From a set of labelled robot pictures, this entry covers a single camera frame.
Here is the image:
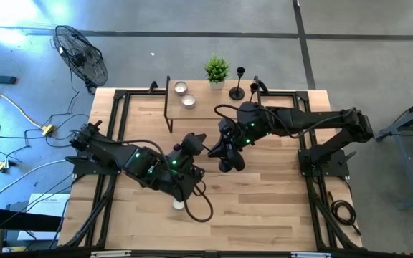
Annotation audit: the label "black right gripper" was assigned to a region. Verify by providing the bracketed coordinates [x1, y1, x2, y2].
[207, 118, 252, 173]

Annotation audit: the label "white brown-marked candle tin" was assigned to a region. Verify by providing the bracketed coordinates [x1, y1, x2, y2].
[181, 93, 197, 110]

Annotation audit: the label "purple floral candle tin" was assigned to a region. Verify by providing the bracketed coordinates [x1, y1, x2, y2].
[173, 80, 189, 97]

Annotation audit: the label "black metal candlestick holder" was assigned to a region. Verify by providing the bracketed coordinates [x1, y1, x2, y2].
[228, 66, 247, 102]
[249, 82, 260, 105]

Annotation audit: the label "wooden riser shelf black legs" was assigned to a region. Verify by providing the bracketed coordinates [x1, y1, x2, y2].
[163, 75, 265, 134]

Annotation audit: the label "green plant in white pot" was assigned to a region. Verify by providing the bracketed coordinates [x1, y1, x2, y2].
[203, 54, 231, 91]

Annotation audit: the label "black floor fan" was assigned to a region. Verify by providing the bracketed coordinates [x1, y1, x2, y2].
[52, 24, 109, 95]

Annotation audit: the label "white paper box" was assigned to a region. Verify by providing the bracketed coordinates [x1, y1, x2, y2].
[16, 193, 72, 242]

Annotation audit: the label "black bench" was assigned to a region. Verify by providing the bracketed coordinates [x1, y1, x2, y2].
[0, 207, 63, 233]

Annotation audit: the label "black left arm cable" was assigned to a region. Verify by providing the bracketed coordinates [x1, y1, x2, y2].
[182, 178, 215, 224]

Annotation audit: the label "black aluminium table frame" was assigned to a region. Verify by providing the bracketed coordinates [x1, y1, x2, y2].
[57, 80, 364, 258]

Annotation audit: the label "black coiled cable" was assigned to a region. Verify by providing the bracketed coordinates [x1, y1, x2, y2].
[328, 191, 362, 237]

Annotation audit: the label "white bracket plate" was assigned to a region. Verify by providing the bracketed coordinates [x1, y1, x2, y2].
[291, 251, 332, 258]
[90, 250, 133, 258]

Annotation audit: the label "white floor cable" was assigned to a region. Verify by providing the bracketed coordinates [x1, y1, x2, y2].
[0, 158, 68, 200]

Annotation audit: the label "beige floor cable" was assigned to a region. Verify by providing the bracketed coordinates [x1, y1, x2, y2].
[0, 72, 47, 129]

